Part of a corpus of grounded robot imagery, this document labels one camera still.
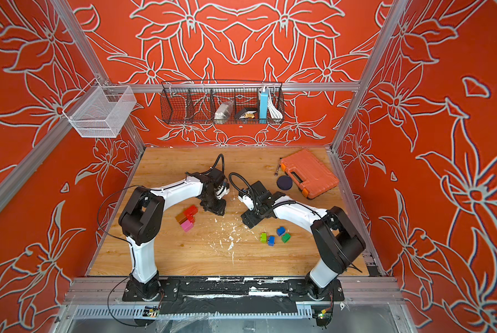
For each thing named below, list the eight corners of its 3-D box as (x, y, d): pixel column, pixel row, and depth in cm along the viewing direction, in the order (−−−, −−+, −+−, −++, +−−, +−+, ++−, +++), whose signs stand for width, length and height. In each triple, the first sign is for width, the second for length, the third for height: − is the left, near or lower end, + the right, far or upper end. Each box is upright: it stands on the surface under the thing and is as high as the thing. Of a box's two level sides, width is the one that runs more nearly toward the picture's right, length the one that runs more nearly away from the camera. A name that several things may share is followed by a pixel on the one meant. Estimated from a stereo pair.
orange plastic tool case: (308, 201, 98) (310, 196, 94) (277, 164, 113) (278, 158, 109) (337, 186, 103) (340, 180, 99) (304, 153, 118) (306, 147, 114)
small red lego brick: (183, 214, 94) (182, 212, 93) (194, 205, 97) (193, 203, 95) (191, 223, 91) (190, 221, 90) (202, 214, 94) (201, 212, 92)
